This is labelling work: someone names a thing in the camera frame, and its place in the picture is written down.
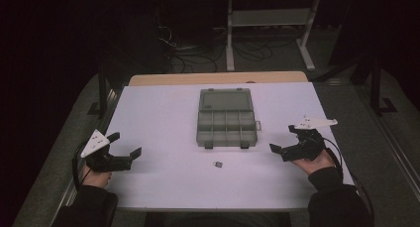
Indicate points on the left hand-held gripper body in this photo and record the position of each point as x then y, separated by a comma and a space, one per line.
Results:
109, 162

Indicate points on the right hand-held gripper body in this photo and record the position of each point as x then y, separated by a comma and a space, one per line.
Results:
308, 146

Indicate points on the person's right hand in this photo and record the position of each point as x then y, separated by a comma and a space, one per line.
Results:
315, 164

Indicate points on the person's left hand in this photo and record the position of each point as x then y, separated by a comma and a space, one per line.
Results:
95, 179

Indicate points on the black metal stand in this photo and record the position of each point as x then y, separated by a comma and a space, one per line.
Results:
103, 94
376, 88

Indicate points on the grey plastic organizer box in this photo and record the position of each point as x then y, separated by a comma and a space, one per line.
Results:
226, 121

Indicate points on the small grey metal part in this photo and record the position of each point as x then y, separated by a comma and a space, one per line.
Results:
217, 164

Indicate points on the wooden table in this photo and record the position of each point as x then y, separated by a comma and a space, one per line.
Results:
198, 78

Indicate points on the white metal desk frame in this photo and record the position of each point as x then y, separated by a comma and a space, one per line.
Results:
270, 17

